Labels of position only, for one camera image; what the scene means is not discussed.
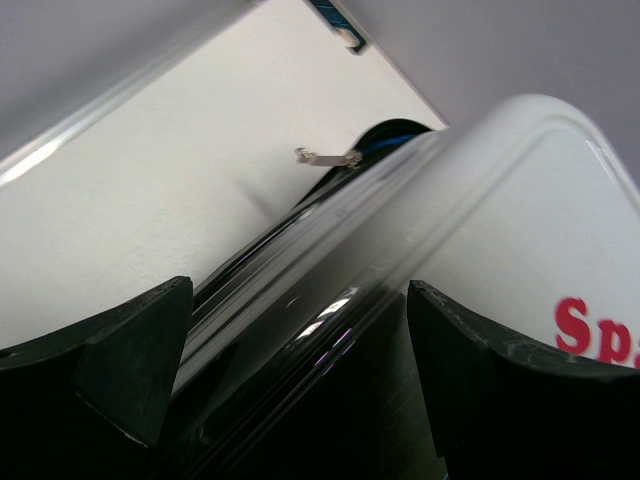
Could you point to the black suitcase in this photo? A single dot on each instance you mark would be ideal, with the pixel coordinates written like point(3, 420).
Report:
point(299, 363)

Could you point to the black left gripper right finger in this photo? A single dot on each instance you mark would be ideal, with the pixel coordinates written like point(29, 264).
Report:
point(502, 405)

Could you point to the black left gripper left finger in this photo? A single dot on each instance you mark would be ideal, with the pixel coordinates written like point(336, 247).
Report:
point(88, 401)

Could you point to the blue label sticker left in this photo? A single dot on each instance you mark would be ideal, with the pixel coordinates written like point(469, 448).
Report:
point(341, 25)

